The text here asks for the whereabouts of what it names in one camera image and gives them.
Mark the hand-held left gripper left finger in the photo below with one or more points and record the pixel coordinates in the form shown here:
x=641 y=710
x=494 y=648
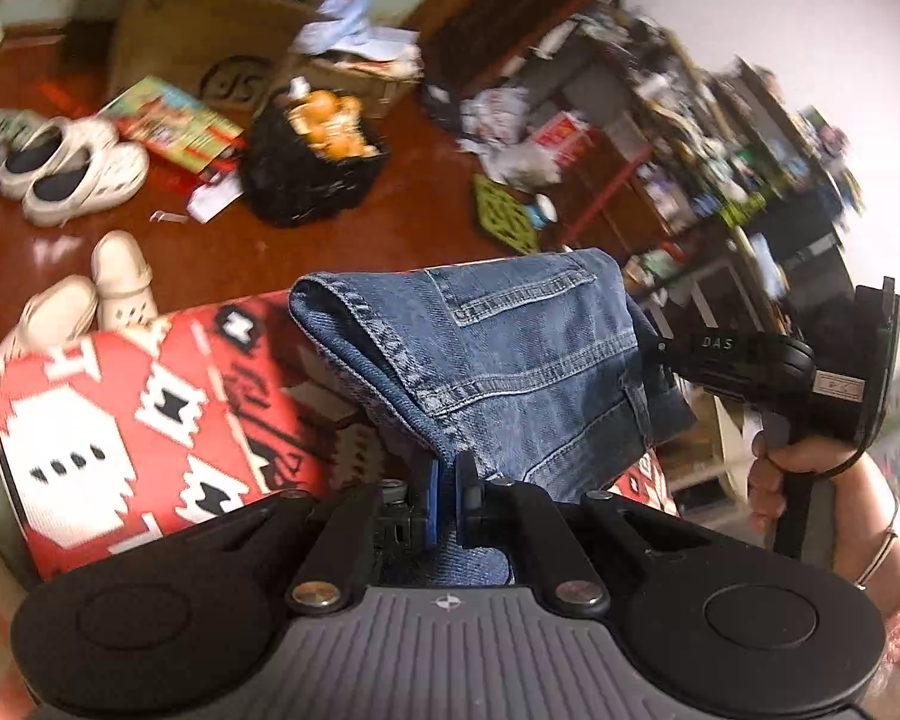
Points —
x=431 y=502

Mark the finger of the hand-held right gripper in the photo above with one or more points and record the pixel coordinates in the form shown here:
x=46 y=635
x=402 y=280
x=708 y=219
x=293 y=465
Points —
x=660 y=351

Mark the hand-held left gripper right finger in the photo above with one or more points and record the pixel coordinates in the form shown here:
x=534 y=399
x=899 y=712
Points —
x=465 y=499

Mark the blue jeans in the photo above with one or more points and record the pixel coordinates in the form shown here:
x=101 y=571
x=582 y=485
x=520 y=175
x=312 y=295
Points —
x=510 y=345

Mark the pile of crumpled clothes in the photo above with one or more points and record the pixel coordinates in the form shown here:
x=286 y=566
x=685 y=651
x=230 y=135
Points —
x=330 y=7

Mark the person's right hand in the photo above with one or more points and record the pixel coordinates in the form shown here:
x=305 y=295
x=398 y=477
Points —
x=766 y=487

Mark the cluttered desk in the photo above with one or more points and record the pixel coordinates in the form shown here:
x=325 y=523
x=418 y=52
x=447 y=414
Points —
x=697 y=300

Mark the beige chair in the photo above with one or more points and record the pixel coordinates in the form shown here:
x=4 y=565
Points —
x=735 y=435

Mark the black computer tower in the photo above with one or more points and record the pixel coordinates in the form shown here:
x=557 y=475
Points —
x=795 y=247

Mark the wooden drawer cabinet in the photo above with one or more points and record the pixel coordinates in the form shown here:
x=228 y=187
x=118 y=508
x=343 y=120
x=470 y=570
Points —
x=637 y=210

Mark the blue and white bowl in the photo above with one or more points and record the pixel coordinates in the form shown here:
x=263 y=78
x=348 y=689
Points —
x=544 y=211

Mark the lime green plastic rack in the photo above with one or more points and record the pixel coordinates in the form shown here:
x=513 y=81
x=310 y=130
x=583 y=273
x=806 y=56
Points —
x=502 y=214

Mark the grey plastic bag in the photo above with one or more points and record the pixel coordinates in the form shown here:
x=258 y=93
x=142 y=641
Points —
x=529 y=165

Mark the red and white carton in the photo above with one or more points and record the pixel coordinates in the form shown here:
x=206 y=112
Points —
x=562 y=135

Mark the cluttered shelf unit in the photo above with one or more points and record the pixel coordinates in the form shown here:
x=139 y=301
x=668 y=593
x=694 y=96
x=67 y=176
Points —
x=682 y=105

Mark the white plastic bag red print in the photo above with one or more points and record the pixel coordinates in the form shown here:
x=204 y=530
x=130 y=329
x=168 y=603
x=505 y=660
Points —
x=495 y=116

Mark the black bag of oranges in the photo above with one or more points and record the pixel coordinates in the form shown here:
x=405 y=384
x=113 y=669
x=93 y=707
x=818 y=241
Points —
x=292 y=180

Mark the red printed blanket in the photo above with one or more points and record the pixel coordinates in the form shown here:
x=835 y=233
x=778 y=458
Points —
x=82 y=427

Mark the white paper sheet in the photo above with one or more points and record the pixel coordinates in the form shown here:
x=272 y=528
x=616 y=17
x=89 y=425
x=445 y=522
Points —
x=214 y=202

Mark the dark wooden wardrobe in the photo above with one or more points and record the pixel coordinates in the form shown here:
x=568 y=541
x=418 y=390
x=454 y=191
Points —
x=510 y=7

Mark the beige clog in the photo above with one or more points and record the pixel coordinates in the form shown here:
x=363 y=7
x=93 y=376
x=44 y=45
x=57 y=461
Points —
x=124 y=277
x=52 y=311

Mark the pile of oranges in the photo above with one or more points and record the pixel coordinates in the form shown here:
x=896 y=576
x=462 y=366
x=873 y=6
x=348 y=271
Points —
x=330 y=124

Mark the colourful booklet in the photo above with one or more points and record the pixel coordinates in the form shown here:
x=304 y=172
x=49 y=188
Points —
x=172 y=124

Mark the white clog dark insole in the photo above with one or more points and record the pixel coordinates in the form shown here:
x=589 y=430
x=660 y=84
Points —
x=45 y=150
x=90 y=184

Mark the cardboard box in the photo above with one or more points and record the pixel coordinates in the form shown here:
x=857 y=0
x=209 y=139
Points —
x=187 y=37

